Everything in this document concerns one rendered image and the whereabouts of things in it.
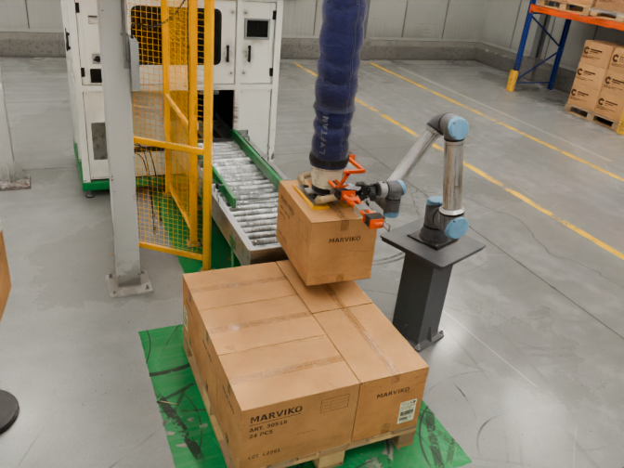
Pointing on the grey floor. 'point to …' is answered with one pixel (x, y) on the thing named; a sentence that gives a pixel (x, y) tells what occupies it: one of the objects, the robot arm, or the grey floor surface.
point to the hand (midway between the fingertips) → (346, 194)
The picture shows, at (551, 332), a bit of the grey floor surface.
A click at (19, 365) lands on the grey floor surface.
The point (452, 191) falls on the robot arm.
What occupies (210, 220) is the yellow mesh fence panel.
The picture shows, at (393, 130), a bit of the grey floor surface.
